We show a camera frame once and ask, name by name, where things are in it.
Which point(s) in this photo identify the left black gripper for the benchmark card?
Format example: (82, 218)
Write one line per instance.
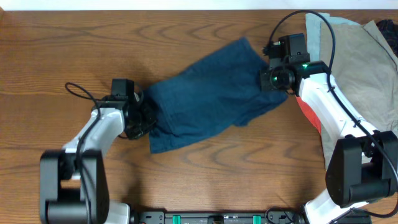
(152, 119)

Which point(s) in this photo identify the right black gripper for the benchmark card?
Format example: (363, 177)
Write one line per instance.
(265, 84)

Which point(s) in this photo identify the navy blue denim shorts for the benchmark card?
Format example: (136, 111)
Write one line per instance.
(218, 91)

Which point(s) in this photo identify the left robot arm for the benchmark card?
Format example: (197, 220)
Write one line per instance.
(73, 185)

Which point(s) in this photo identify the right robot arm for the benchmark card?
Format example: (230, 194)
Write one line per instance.
(363, 166)

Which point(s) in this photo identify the red orange garment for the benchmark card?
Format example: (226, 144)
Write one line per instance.
(309, 114)

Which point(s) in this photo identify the light blue garment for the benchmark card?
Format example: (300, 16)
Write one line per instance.
(313, 26)

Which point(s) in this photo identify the khaki beige garment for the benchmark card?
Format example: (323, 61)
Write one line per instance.
(365, 69)

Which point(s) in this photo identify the dark patterned garment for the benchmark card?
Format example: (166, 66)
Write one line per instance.
(389, 31)

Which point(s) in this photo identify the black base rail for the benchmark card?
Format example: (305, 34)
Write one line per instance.
(271, 216)

